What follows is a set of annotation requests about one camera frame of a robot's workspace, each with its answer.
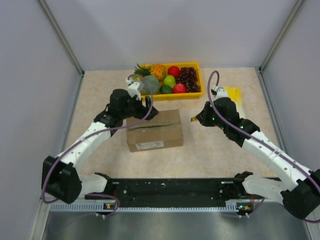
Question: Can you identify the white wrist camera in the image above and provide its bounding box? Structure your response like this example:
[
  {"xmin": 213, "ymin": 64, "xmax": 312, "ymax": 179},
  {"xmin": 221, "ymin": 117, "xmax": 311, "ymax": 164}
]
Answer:
[
  {"xmin": 125, "ymin": 74, "xmax": 144, "ymax": 101},
  {"xmin": 211, "ymin": 86, "xmax": 229, "ymax": 100}
]

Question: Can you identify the dark green lime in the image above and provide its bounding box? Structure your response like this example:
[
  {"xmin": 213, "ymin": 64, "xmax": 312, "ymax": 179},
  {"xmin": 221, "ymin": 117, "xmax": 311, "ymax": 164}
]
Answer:
[{"xmin": 159, "ymin": 84, "xmax": 173, "ymax": 95}]

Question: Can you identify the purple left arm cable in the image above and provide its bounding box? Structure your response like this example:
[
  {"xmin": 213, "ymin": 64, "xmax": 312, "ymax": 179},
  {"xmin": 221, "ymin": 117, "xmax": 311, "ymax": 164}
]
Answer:
[{"xmin": 41, "ymin": 73, "xmax": 154, "ymax": 218}]

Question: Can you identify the white slotted cable duct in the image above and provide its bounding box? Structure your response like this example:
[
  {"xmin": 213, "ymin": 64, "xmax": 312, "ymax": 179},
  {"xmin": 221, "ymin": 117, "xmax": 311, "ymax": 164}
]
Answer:
[{"xmin": 49, "ymin": 199, "xmax": 253, "ymax": 213}]

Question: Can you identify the light green apple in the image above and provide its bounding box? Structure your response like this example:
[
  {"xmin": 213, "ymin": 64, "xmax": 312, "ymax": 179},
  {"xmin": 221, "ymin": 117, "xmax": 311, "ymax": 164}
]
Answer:
[{"xmin": 163, "ymin": 75, "xmax": 176, "ymax": 89}]

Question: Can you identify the yellow napa cabbage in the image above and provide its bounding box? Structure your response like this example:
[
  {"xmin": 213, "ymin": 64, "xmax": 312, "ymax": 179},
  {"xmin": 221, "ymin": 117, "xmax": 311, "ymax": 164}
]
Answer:
[{"xmin": 224, "ymin": 86, "xmax": 246, "ymax": 118}]

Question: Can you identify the red apple front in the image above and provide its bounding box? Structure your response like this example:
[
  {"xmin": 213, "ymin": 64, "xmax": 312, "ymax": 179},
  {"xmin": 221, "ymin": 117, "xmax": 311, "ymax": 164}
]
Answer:
[{"xmin": 173, "ymin": 83, "xmax": 187, "ymax": 94}]

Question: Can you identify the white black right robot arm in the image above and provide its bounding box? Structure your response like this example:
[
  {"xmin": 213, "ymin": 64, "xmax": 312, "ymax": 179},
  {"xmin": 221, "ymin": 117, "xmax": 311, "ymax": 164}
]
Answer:
[{"xmin": 191, "ymin": 97, "xmax": 320, "ymax": 224}]

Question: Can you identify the purple grape bunch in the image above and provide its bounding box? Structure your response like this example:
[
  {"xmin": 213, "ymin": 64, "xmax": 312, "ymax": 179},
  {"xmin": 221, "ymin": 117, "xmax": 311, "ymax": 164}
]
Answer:
[{"xmin": 175, "ymin": 67, "xmax": 201, "ymax": 93}]

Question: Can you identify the red apple rear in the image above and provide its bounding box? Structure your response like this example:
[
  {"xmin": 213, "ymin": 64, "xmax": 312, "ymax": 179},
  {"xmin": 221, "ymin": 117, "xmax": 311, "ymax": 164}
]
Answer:
[{"xmin": 167, "ymin": 65, "xmax": 180, "ymax": 78}]

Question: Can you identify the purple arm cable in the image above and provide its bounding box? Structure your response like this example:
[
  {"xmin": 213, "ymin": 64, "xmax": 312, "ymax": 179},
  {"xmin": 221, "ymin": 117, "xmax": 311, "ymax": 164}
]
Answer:
[
  {"xmin": 41, "ymin": 73, "xmax": 154, "ymax": 218},
  {"xmin": 207, "ymin": 70, "xmax": 320, "ymax": 223}
]

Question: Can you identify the yellow plastic fruit tray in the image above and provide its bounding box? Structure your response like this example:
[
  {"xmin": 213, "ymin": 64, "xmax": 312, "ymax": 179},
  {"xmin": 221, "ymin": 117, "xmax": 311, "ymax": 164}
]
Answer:
[{"xmin": 139, "ymin": 61, "xmax": 204, "ymax": 101}]

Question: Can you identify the red apple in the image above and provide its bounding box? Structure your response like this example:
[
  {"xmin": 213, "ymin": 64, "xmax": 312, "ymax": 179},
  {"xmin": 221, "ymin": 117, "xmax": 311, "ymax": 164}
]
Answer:
[
  {"xmin": 167, "ymin": 65, "xmax": 180, "ymax": 78},
  {"xmin": 173, "ymin": 83, "xmax": 187, "ymax": 94}
]

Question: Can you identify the brown cardboard express box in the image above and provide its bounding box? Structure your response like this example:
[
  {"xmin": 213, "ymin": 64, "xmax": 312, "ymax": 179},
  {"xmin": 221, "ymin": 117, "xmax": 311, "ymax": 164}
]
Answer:
[{"xmin": 126, "ymin": 109, "xmax": 184, "ymax": 153}]

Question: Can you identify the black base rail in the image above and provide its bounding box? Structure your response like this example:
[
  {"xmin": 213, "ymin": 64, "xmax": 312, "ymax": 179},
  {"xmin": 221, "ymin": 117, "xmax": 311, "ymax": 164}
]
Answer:
[{"xmin": 102, "ymin": 178, "xmax": 262, "ymax": 208}]

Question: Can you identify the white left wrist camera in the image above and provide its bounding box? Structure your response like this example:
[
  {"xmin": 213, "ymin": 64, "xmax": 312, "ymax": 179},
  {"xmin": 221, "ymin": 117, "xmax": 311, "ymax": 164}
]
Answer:
[{"xmin": 125, "ymin": 74, "xmax": 144, "ymax": 101}]

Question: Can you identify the green cantaloupe melon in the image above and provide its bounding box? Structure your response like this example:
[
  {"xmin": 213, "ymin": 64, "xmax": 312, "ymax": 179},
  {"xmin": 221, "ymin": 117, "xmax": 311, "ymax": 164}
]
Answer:
[{"xmin": 140, "ymin": 75, "xmax": 161, "ymax": 95}]

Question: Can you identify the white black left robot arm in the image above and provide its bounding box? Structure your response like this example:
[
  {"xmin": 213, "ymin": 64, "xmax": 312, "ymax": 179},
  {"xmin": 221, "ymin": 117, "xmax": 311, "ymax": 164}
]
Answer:
[{"xmin": 41, "ymin": 89, "xmax": 159, "ymax": 204}]

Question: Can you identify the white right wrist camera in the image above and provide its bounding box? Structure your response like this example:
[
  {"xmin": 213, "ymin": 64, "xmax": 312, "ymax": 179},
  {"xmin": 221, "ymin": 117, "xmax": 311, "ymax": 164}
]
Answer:
[{"xmin": 211, "ymin": 86, "xmax": 229, "ymax": 100}]

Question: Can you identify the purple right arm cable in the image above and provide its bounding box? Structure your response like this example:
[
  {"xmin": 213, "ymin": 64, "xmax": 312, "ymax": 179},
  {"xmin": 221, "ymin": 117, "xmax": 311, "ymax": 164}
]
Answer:
[{"xmin": 207, "ymin": 70, "xmax": 320, "ymax": 223}]

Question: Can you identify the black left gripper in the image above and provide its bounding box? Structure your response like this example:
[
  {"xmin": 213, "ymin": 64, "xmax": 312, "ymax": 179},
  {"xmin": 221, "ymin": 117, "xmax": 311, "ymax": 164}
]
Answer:
[{"xmin": 120, "ymin": 92, "xmax": 158, "ymax": 121}]

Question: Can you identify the pineapple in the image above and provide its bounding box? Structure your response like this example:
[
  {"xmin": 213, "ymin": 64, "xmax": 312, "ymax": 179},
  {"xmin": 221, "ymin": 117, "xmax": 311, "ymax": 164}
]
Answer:
[{"xmin": 134, "ymin": 63, "xmax": 166, "ymax": 81}]

